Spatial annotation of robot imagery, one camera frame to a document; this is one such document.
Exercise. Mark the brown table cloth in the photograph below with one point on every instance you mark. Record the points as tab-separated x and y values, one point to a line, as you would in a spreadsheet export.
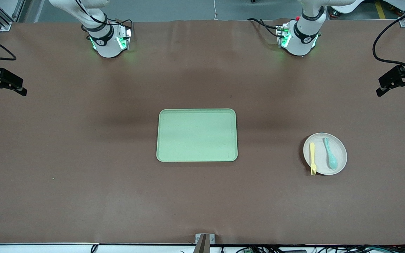
83	140

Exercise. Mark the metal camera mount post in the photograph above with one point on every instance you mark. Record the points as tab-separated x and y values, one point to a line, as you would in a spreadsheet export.
202	246

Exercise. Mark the beige round plate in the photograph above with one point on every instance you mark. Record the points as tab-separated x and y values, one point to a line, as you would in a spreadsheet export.
341	151

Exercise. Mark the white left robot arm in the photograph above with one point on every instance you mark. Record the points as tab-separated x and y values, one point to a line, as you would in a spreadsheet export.
302	42

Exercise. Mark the yellow plastic fork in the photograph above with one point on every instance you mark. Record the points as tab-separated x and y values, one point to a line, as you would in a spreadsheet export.
312	151

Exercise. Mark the light green plastic tray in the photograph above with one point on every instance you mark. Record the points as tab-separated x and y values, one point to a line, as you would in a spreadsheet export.
174	137

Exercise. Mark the teal plastic spoon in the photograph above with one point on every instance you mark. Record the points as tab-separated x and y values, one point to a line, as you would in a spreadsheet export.
332	163

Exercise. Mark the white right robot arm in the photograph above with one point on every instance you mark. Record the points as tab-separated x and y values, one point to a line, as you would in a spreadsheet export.
105	45

